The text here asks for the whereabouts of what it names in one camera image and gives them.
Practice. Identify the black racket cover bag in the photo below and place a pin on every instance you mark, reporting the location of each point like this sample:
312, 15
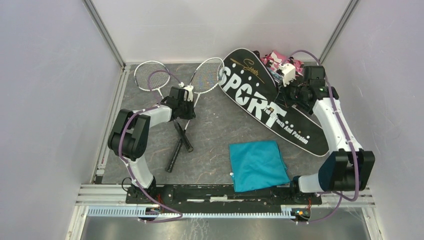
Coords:
249, 84

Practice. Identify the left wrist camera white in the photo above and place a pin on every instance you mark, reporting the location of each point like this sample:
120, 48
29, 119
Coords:
188, 92

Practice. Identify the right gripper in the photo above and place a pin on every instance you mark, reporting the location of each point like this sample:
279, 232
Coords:
291, 102

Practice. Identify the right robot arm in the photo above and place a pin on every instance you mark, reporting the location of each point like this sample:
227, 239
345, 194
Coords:
348, 166

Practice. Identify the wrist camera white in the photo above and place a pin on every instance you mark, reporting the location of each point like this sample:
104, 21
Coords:
188, 92
288, 73

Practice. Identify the badminton racket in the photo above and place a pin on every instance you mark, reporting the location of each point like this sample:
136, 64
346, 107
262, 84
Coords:
151, 76
205, 78

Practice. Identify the teal folded cloth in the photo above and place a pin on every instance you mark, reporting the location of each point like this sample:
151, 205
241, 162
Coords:
257, 165

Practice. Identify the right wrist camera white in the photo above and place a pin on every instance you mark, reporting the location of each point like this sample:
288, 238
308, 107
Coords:
288, 73

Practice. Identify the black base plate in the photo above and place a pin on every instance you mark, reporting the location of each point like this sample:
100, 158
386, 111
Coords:
220, 199

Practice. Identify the slotted cable duct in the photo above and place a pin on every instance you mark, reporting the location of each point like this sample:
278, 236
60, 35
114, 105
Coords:
152, 212

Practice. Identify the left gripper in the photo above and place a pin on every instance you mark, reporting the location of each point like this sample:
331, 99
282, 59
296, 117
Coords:
191, 114

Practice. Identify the pink camouflage bag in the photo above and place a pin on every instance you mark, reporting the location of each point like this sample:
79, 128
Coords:
273, 60

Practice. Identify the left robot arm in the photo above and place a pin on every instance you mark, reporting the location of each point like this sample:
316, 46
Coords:
129, 135

